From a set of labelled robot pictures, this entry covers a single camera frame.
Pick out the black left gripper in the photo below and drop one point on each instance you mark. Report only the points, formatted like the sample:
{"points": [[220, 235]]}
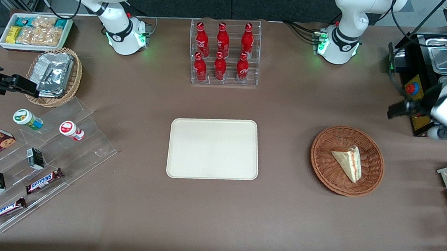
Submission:
{"points": [[423, 106]]}

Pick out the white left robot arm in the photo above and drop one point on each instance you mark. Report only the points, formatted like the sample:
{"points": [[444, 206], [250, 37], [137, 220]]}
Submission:
{"points": [[352, 12]]}

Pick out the light tan wicker basket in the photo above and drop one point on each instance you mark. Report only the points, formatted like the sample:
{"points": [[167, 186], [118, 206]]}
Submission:
{"points": [[76, 78]]}

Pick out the wrapped triangle sandwich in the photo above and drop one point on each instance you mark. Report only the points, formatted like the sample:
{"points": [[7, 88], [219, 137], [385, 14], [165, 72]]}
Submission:
{"points": [[350, 161]]}

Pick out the dark brown wicker basket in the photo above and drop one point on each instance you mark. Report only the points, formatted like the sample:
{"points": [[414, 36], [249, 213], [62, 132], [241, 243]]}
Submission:
{"points": [[323, 169]]}

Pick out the cream plastic serving tray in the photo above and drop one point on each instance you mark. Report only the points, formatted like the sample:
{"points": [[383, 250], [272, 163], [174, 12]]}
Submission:
{"points": [[213, 148]]}

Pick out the green lid yogurt cup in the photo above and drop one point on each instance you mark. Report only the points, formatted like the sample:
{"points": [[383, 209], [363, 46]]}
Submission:
{"points": [[24, 118]]}

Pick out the stack of foil trays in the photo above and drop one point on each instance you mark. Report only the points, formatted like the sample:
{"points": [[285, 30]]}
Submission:
{"points": [[54, 74]]}

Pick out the white snack bin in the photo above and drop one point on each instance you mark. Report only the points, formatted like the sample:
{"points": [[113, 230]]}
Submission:
{"points": [[34, 48]]}

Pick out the black box with red button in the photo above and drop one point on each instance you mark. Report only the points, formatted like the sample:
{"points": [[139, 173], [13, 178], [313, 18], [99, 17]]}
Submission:
{"points": [[415, 69]]}

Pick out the yellow snack packet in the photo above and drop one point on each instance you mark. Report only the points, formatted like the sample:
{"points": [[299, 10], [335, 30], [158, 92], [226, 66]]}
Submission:
{"points": [[13, 35]]}

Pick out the clear bag of crackers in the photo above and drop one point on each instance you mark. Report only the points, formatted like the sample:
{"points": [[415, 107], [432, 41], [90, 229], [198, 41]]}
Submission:
{"points": [[25, 36], [47, 36], [44, 22]]}

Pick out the teal snack packet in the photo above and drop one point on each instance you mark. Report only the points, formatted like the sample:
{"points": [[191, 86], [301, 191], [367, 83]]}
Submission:
{"points": [[23, 21], [60, 23]]}

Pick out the red lid yogurt cup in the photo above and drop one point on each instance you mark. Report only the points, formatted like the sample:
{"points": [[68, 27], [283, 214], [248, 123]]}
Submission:
{"points": [[68, 128]]}

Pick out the clear acrylic stepped shelf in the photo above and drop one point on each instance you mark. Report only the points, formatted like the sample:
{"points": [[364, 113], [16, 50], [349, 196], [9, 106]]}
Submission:
{"points": [[85, 154]]}

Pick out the Snickers chocolate bar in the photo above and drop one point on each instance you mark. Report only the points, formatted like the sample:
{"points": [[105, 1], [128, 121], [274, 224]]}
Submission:
{"points": [[43, 181], [4, 210]]}

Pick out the red cola bottle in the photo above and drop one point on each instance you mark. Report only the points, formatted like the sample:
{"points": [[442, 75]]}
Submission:
{"points": [[202, 42], [220, 68], [242, 69], [223, 41], [247, 41], [200, 70]]}

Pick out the clear acrylic bottle rack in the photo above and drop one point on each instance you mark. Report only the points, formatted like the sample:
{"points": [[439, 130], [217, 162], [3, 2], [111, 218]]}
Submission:
{"points": [[229, 82]]}

